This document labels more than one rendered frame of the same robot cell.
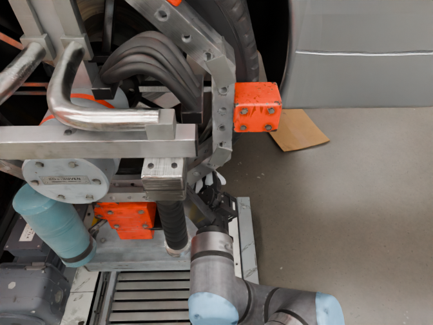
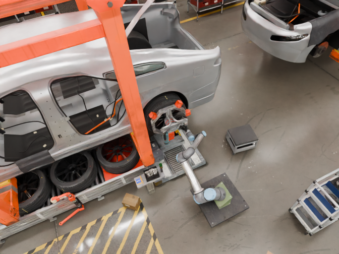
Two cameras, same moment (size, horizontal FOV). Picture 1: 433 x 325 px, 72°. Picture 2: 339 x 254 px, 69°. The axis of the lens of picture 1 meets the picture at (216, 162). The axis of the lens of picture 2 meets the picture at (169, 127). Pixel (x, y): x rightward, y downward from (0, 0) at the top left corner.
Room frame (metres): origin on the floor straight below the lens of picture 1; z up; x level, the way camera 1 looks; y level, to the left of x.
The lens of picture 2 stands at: (-1.81, 1.01, 3.69)
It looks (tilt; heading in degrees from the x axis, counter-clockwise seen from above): 51 degrees down; 341
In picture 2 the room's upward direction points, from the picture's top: 6 degrees counter-clockwise
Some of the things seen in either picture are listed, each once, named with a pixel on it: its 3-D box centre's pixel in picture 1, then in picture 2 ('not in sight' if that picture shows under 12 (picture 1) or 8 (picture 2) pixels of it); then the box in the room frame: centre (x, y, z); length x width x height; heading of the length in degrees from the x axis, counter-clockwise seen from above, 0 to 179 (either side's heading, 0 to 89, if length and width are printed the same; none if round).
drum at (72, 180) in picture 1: (84, 136); (170, 123); (0.39, 0.24, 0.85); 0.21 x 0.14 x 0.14; 1
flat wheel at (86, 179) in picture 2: not in sight; (74, 171); (0.56, 1.83, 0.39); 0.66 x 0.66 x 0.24
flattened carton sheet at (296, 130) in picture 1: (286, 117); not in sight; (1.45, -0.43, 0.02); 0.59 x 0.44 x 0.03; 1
